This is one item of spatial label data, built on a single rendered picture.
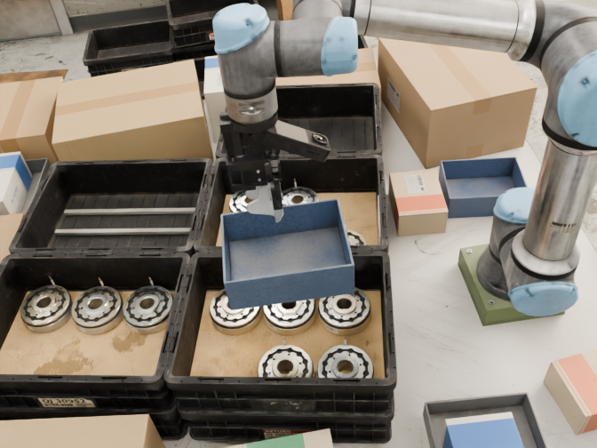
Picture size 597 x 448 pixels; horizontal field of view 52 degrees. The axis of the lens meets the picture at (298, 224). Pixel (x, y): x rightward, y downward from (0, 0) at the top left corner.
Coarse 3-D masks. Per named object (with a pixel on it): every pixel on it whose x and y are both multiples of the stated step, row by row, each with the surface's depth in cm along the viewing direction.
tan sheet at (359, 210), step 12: (228, 204) 150; (348, 204) 147; (360, 204) 146; (372, 204) 146; (348, 216) 144; (360, 216) 144; (372, 216) 143; (348, 228) 141; (360, 228) 141; (372, 228) 141; (372, 240) 138
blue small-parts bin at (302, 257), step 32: (224, 224) 103; (256, 224) 106; (288, 224) 107; (320, 224) 107; (224, 256) 97; (256, 256) 105; (288, 256) 104; (320, 256) 104; (352, 256) 95; (256, 288) 95; (288, 288) 96; (320, 288) 97; (352, 288) 98
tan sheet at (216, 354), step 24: (216, 336) 123; (240, 336) 123; (264, 336) 122; (288, 336) 122; (312, 336) 121; (336, 336) 121; (360, 336) 121; (216, 360) 119; (240, 360) 119; (312, 360) 118
